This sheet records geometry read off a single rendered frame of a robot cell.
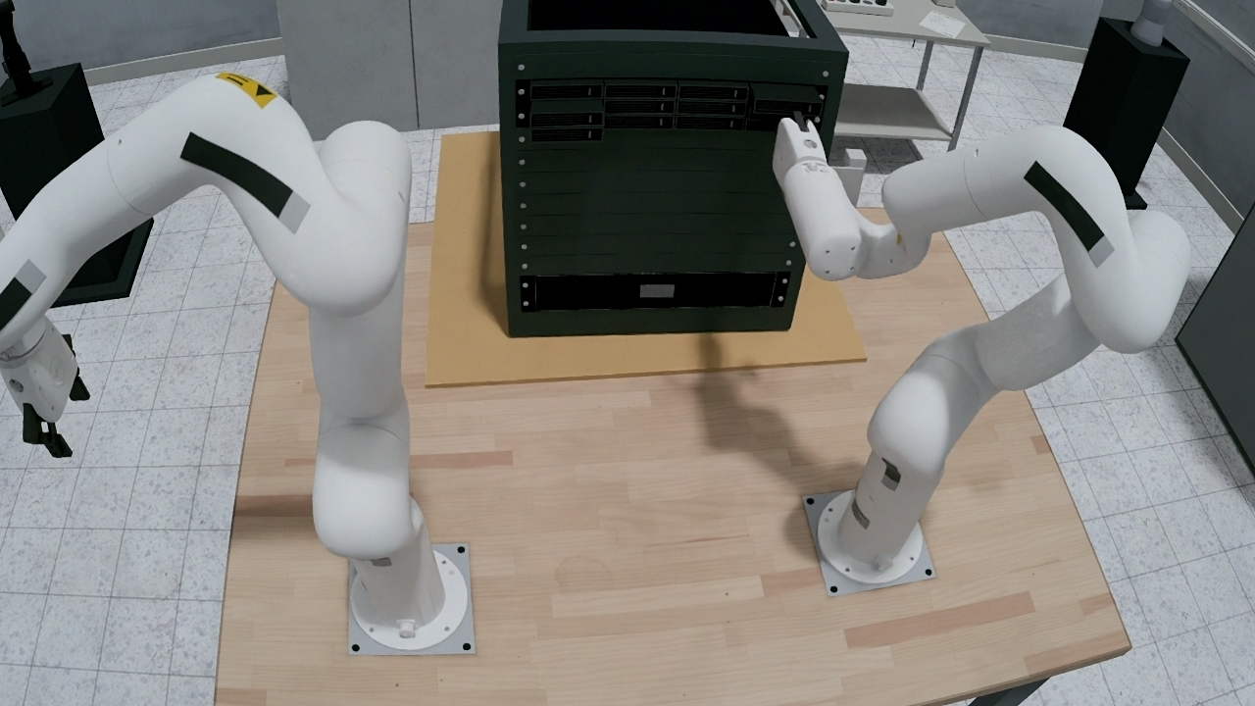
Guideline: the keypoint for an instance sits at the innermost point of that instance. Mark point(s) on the tan cardboard sheet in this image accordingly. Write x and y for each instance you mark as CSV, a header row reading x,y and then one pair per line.
x,y
467,320

